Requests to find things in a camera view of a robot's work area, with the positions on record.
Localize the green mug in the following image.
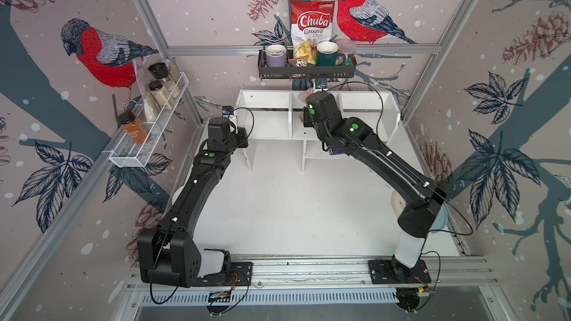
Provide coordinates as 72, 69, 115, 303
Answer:
316, 41, 346, 66

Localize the dark blue book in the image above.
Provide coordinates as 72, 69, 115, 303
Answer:
328, 147, 345, 156

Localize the yellow snack packet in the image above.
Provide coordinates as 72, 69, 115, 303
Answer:
293, 40, 317, 65

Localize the black-lid spice jar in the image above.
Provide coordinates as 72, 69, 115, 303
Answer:
148, 80, 175, 110
148, 62, 181, 98

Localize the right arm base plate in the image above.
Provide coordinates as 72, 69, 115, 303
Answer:
367, 259, 432, 285

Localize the cream and blue plate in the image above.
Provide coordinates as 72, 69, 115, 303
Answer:
391, 191, 448, 231

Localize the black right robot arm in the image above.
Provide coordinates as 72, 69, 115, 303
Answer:
304, 92, 445, 270

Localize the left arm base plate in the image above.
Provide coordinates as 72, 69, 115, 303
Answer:
191, 262, 254, 287

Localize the white bowl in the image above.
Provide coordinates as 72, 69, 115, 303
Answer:
172, 186, 184, 205

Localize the lilac mug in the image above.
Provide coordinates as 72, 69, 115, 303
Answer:
264, 44, 288, 68

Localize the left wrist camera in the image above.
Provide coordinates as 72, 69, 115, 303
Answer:
222, 106, 236, 123

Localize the white wire spice rack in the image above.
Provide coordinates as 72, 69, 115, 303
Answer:
109, 73, 189, 168

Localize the pink lidded jar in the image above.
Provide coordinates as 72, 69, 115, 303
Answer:
335, 39, 357, 57

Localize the black wall basket shelf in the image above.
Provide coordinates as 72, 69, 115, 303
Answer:
257, 50, 357, 80

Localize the orange spice jar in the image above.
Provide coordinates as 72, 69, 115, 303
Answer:
117, 111, 148, 144

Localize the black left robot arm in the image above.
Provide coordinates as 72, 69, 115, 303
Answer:
137, 117, 248, 288

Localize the white wooden bookshelf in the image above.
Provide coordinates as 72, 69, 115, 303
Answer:
233, 90, 401, 171

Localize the red Chuba chips bag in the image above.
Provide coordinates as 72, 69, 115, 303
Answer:
290, 0, 335, 47

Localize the clear plastic bag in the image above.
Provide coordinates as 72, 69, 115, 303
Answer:
133, 58, 161, 123

